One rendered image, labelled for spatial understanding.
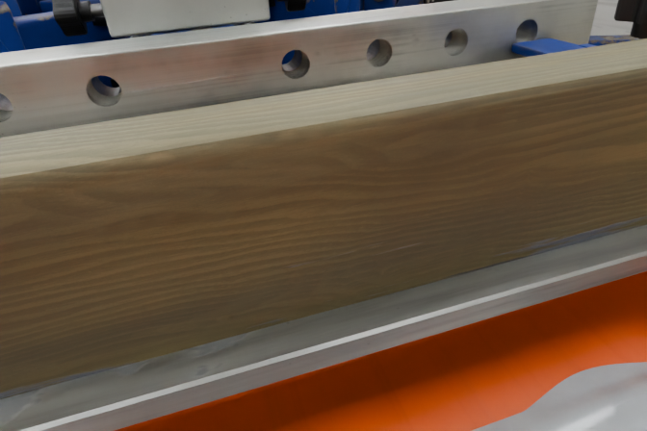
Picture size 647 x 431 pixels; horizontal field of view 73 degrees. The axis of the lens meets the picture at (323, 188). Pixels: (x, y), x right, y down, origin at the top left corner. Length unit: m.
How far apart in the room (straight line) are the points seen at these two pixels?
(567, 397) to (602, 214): 0.07
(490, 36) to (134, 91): 0.29
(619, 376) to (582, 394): 0.02
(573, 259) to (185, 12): 0.32
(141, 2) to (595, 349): 0.35
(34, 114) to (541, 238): 0.31
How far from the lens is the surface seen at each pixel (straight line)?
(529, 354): 0.20
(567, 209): 0.17
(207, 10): 0.38
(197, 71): 0.34
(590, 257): 0.18
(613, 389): 0.19
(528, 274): 0.17
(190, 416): 0.18
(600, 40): 0.87
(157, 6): 0.38
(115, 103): 0.35
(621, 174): 0.18
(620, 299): 0.23
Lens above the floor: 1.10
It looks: 30 degrees down
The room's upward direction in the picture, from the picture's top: 4 degrees counter-clockwise
